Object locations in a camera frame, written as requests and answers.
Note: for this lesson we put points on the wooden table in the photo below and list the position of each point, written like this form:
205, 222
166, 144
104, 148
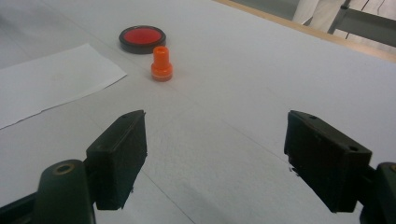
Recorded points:
342, 42

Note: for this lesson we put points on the white desk frame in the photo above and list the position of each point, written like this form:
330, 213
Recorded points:
370, 26

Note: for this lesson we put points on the round red ink pad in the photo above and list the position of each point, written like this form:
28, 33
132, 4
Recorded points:
142, 36

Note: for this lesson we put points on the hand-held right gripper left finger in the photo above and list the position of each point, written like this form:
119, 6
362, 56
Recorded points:
116, 161

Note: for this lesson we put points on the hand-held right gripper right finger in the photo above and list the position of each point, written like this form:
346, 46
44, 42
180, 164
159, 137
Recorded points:
327, 161

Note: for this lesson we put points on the white paper sheet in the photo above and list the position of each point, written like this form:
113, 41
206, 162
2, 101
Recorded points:
46, 84

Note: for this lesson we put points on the pale grey panel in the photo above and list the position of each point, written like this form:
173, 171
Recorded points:
314, 14

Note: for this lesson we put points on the orange stamp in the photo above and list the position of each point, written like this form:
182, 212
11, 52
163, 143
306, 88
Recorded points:
161, 67

